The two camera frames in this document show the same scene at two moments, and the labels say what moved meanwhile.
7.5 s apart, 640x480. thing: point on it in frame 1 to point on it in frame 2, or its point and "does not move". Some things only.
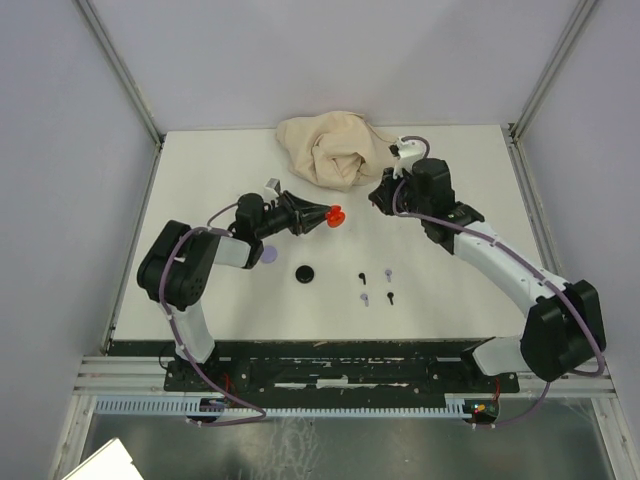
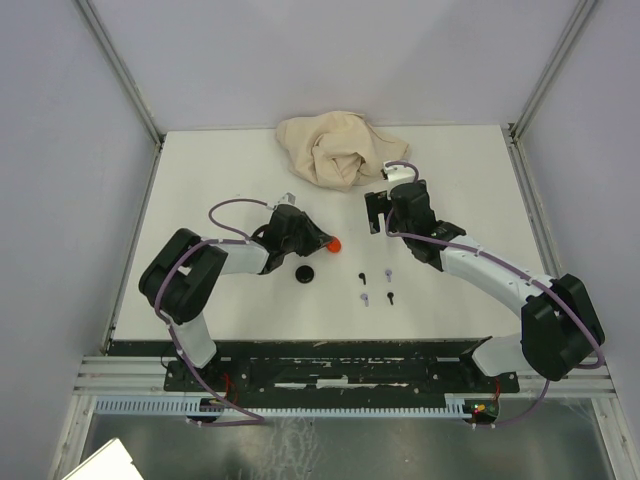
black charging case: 304,273 does not move
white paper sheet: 110,462 does not move
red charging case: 335,217 to 334,247
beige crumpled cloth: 336,150 does not move
